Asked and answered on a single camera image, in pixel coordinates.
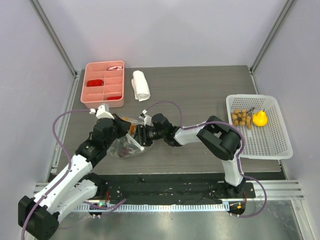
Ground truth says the polka dot zip top bag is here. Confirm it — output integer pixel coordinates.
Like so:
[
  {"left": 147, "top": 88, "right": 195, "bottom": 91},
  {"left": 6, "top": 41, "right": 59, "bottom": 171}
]
[{"left": 107, "top": 117, "right": 153, "bottom": 158}]

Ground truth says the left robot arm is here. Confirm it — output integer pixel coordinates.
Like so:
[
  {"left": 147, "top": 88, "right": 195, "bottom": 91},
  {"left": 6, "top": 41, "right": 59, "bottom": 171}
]
[{"left": 18, "top": 115, "right": 131, "bottom": 240}]

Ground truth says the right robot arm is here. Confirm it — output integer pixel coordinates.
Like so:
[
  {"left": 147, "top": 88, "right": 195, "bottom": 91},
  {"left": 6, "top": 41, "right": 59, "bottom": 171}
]
[{"left": 133, "top": 113, "right": 246, "bottom": 198}]

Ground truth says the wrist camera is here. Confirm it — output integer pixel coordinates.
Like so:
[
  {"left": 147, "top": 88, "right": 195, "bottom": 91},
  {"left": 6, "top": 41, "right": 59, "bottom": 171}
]
[
  {"left": 95, "top": 103, "right": 114, "bottom": 119},
  {"left": 139, "top": 109, "right": 152, "bottom": 126}
]

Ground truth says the red white item in tray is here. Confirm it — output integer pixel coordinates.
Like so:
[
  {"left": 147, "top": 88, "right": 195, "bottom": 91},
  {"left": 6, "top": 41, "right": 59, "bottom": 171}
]
[{"left": 107, "top": 65, "right": 123, "bottom": 71}]

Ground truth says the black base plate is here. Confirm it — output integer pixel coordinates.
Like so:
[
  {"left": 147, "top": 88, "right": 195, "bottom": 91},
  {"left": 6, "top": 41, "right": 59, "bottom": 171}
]
[{"left": 93, "top": 173, "right": 256, "bottom": 206}]

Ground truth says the rolled white towel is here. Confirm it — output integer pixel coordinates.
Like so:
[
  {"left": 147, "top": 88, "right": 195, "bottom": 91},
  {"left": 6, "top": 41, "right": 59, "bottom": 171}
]
[{"left": 131, "top": 70, "right": 151, "bottom": 102}]

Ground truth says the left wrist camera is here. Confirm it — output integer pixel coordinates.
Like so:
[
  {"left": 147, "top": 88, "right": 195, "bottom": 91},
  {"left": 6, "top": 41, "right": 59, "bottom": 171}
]
[{"left": 95, "top": 103, "right": 114, "bottom": 119}]

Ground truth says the orange fake pineapple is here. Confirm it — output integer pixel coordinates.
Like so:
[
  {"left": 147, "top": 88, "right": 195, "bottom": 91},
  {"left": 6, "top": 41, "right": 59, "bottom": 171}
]
[{"left": 119, "top": 116, "right": 138, "bottom": 135}]

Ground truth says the red item front compartment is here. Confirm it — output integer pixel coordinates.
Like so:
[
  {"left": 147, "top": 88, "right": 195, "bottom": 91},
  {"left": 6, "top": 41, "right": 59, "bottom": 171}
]
[{"left": 106, "top": 96, "right": 122, "bottom": 101}]

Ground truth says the white perforated basket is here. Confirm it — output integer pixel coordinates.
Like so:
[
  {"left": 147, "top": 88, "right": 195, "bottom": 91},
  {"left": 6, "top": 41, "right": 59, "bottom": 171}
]
[{"left": 226, "top": 94, "right": 293, "bottom": 160}]

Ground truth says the pink compartment tray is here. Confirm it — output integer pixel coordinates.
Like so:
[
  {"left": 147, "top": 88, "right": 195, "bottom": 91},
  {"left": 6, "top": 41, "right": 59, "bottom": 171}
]
[{"left": 80, "top": 60, "right": 125, "bottom": 109}]

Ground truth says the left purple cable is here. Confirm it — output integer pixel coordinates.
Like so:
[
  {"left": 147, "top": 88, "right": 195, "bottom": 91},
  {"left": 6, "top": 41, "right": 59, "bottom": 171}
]
[{"left": 21, "top": 109, "right": 127, "bottom": 240}]

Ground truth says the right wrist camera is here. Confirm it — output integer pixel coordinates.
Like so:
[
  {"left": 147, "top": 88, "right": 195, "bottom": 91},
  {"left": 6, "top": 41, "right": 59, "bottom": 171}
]
[{"left": 139, "top": 109, "right": 152, "bottom": 126}]

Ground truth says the yellow fake pear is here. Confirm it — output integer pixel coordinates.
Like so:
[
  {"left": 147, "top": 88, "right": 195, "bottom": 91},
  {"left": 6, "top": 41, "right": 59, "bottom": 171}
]
[{"left": 252, "top": 110, "right": 268, "bottom": 127}]

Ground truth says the aluminium rail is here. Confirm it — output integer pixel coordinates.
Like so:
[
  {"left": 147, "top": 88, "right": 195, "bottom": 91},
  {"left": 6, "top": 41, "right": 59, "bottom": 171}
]
[{"left": 32, "top": 179, "right": 305, "bottom": 213}]

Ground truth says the fake longan bunch with stem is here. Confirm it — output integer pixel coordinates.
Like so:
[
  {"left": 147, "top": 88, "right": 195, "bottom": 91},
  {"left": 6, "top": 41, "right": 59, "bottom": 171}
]
[{"left": 230, "top": 107, "right": 255, "bottom": 129}]

